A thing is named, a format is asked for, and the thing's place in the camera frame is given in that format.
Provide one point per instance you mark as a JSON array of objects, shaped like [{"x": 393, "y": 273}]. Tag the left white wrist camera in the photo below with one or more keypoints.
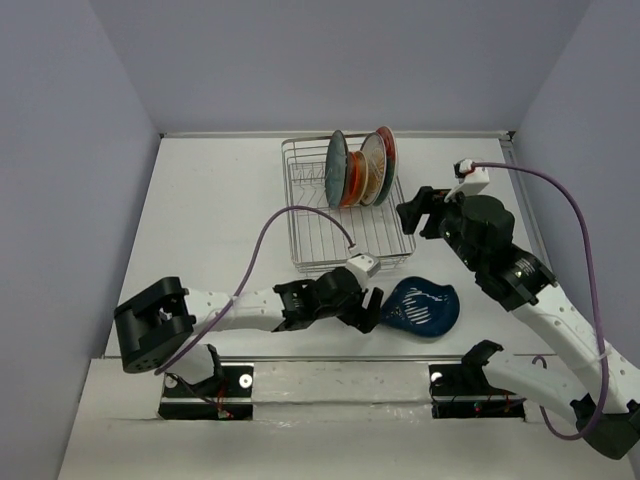
[{"x": 363, "y": 266}]

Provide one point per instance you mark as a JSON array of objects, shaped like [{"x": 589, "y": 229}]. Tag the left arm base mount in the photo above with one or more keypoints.
[{"x": 228, "y": 398}]

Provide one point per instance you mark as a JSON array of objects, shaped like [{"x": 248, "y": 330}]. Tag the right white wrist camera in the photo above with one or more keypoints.
[{"x": 472, "y": 180}]

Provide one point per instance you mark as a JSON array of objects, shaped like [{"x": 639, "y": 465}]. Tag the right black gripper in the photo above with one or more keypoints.
[{"x": 412, "y": 212}]

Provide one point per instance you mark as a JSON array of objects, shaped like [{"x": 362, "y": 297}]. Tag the navy blue shell dish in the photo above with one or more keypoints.
[{"x": 422, "y": 308}]

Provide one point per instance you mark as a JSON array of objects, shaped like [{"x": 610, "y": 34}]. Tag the white plate orange sunburst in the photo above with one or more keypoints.
[{"x": 373, "y": 149}]

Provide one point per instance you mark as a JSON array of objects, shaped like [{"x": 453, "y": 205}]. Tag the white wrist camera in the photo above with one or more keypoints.
[
  {"x": 472, "y": 180},
  {"x": 363, "y": 266}
]

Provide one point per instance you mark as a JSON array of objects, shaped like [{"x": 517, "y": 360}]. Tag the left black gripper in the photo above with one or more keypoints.
[{"x": 359, "y": 318}]

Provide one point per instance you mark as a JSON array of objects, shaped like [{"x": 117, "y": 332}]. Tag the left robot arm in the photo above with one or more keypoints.
[{"x": 162, "y": 327}]

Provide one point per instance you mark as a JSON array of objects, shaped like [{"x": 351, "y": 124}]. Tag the dark teal blossom plate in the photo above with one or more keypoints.
[{"x": 335, "y": 168}]

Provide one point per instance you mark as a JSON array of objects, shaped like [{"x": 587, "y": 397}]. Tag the small beige plate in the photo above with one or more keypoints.
[{"x": 364, "y": 176}]

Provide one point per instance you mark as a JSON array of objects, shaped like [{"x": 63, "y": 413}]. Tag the silver wire dish rack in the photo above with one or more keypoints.
[{"x": 318, "y": 234}]

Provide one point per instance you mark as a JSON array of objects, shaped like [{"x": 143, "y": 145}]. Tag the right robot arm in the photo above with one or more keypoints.
[{"x": 602, "y": 400}]

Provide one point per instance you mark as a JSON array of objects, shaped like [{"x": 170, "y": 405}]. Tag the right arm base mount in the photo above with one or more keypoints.
[{"x": 462, "y": 392}]

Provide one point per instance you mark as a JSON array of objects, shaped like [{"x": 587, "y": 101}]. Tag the red and teal floral plate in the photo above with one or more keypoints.
[{"x": 391, "y": 155}]

